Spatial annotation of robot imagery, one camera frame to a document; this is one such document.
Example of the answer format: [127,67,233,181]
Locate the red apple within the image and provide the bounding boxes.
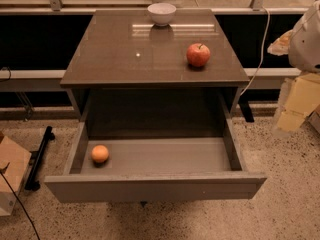
[186,43,211,67]

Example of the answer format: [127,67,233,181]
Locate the white cable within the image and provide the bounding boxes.
[239,6,272,97]

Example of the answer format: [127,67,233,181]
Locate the white bowl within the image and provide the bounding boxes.
[147,3,176,26]

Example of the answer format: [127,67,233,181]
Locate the black metal bar stand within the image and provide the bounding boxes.
[25,126,55,191]

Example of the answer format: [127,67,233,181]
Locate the cardboard box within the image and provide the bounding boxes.
[0,133,31,216]

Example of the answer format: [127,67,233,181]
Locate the orange fruit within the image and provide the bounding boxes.
[91,145,109,163]

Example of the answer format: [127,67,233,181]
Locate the grey cabinet with counter top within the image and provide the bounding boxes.
[59,8,251,138]

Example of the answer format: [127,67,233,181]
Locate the black cable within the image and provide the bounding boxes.
[0,170,42,240]

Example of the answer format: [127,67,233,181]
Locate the open grey top drawer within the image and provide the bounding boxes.
[44,89,268,204]

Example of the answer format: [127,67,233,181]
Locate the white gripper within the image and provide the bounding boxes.
[267,0,320,133]

